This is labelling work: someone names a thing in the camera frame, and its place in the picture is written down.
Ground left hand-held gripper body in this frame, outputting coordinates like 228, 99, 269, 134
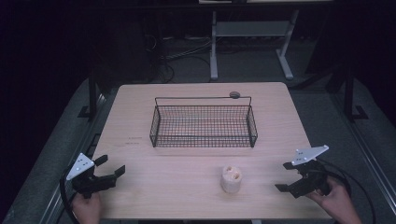
65, 152, 118, 200

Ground person's left hand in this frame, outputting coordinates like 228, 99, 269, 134
71, 191, 103, 224

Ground bundle of floor cables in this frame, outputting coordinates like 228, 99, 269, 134
146, 34, 218, 83

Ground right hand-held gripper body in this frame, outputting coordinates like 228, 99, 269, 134
288, 144, 331, 200

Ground person's right hand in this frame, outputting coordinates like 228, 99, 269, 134
305, 176, 355, 220

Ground pale lotus root piece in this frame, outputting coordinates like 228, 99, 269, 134
219, 164, 244, 194

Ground aluminium rail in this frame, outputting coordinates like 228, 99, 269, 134
330, 91, 396, 217
38, 91, 106, 224

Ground black wire basket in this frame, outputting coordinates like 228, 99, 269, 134
148, 95, 259, 149

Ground white metal stand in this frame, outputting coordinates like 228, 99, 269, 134
209, 8, 301, 82

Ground black stand post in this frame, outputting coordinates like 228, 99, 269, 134
77, 69, 100, 119
342, 66, 370, 122

